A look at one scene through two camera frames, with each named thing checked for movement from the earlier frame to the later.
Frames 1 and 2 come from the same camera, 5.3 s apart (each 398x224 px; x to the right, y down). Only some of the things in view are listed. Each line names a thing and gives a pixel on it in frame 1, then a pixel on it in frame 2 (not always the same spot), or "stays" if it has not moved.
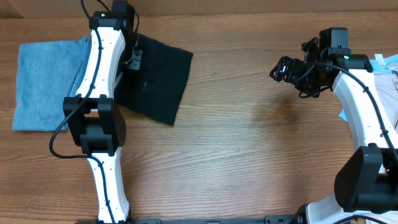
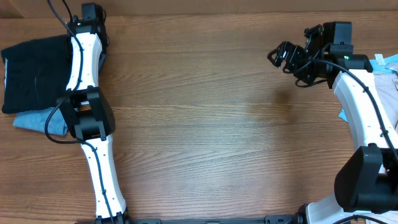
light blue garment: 378,65 stays
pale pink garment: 387,86 stays
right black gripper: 289,69 to 296,57
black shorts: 155,89 to 35,73
